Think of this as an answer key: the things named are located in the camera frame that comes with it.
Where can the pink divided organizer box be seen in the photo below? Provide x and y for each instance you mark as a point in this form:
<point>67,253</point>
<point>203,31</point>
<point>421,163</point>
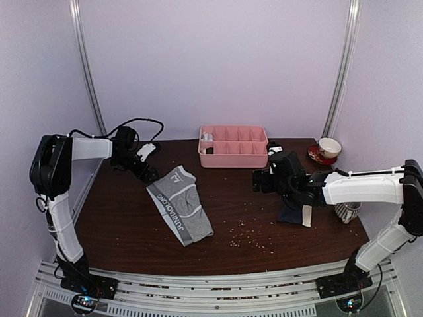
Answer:
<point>235,146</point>

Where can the left round controller board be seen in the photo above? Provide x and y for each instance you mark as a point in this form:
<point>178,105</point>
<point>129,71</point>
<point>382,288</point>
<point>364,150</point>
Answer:
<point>83,304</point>

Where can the red patterned saucer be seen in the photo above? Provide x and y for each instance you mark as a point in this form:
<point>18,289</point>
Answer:
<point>316,155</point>

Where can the grey boxer briefs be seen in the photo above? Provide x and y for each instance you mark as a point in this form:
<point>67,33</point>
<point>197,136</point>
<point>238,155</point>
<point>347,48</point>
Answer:
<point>178,202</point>

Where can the aluminium corner post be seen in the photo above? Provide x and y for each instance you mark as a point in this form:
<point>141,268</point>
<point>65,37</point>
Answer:
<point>76,19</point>
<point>346,58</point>

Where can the striped grey white cup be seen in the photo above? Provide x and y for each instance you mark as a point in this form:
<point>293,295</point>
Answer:
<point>347,211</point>

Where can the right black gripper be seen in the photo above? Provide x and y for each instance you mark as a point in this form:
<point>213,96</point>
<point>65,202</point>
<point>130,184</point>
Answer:
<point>263,174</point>

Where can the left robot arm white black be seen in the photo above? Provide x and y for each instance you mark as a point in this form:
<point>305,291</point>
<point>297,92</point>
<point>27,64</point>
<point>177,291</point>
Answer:
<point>51,174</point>

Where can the right round controller board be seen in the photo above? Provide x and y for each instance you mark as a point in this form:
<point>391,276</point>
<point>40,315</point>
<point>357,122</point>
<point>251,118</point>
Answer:
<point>350,304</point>

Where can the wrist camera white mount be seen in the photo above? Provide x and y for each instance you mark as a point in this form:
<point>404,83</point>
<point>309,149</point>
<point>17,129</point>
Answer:
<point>145,151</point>
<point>275,150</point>

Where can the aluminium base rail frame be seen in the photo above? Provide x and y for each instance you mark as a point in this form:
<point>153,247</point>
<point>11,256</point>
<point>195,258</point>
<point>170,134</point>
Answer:
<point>291,292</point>

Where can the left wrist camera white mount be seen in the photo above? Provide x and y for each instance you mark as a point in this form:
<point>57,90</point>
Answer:
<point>145,151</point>

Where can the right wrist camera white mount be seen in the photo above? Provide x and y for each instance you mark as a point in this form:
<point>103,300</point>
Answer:
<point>275,150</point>

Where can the white ceramic bowl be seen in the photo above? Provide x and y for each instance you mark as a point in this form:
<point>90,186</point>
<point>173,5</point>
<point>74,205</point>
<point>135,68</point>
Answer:
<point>329,148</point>

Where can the right aluminium corner post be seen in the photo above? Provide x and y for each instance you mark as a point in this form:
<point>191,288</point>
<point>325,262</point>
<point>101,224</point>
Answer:
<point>346,58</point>

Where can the left aluminium corner post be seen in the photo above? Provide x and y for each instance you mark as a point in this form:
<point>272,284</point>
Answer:
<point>76,19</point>

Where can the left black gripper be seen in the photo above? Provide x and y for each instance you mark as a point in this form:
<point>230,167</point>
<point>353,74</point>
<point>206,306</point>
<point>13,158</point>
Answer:
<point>145,177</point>

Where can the white rolled item in box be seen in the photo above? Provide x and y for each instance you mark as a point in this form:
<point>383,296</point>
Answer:
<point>207,137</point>

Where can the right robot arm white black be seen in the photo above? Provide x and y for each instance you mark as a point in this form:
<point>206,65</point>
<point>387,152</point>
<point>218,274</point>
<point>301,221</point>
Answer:
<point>301,192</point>

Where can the navy and cream underwear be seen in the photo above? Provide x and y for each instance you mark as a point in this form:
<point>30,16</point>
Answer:
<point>301,216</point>

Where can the round controller board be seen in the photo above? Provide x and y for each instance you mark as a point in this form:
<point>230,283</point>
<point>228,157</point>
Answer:
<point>350,304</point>
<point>83,304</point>

